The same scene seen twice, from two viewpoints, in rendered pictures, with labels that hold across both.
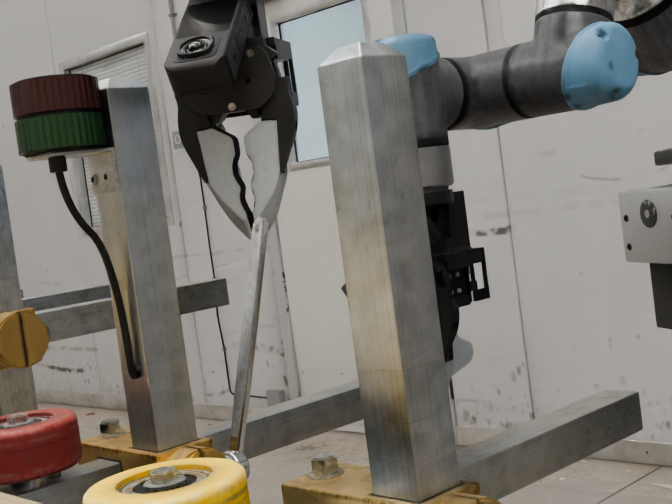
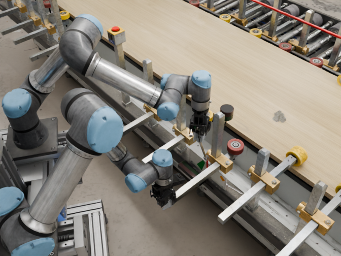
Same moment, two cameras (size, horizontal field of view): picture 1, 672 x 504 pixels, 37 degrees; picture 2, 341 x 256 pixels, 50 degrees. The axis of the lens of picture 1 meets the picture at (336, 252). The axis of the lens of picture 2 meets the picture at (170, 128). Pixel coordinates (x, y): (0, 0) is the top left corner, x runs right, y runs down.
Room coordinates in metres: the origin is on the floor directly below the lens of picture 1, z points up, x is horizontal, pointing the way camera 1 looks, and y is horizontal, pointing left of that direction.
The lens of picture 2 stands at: (1.91, 0.01, 2.22)
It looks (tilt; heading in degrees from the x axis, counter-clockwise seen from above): 45 degrees down; 184
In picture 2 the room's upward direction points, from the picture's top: 2 degrees counter-clockwise
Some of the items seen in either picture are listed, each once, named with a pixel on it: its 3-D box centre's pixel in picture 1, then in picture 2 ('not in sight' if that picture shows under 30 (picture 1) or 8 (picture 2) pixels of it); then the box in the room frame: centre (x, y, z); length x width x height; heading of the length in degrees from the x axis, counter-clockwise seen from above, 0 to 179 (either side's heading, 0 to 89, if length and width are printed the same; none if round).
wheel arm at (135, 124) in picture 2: not in sight; (146, 117); (0.44, -0.22, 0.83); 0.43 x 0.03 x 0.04; 133
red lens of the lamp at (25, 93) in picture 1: (56, 98); (227, 110); (0.71, 0.18, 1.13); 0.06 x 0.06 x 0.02
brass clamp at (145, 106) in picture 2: not in sight; (154, 110); (0.39, -0.18, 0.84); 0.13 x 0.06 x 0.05; 43
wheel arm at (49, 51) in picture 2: not in sight; (59, 46); (-0.29, -0.90, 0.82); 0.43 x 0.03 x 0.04; 133
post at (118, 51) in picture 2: not in sight; (122, 74); (0.18, -0.38, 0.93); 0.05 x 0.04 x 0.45; 43
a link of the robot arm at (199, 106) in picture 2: not in sight; (201, 102); (0.79, 0.06, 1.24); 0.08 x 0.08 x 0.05
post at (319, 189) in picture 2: not in sight; (306, 219); (1.10, 0.48, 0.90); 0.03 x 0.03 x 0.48; 43
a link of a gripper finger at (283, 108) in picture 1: (265, 116); not in sight; (0.77, 0.04, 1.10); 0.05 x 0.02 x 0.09; 80
